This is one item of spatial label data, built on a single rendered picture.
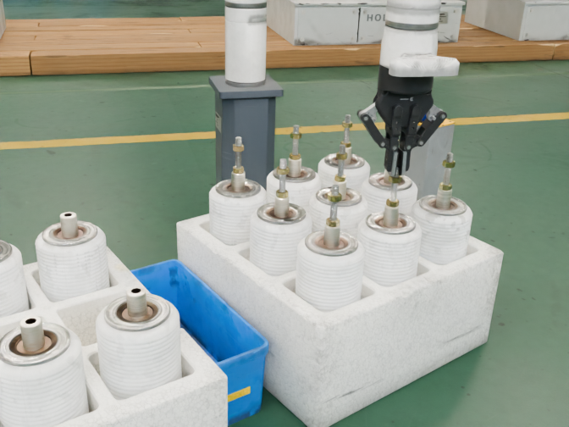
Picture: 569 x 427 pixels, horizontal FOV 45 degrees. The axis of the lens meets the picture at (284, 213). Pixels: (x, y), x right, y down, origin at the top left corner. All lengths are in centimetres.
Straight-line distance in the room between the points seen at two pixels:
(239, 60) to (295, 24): 161
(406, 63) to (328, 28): 231
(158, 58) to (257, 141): 145
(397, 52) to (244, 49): 67
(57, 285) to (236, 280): 26
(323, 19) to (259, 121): 165
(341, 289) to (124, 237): 71
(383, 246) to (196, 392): 36
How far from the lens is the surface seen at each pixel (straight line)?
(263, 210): 106
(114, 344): 80
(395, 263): 103
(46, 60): 298
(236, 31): 155
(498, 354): 125
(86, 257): 99
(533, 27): 367
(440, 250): 112
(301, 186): 117
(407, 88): 94
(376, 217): 106
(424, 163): 133
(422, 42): 94
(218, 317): 110
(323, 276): 95
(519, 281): 148
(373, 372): 105
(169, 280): 122
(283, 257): 104
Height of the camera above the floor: 70
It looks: 25 degrees down
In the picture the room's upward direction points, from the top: 2 degrees clockwise
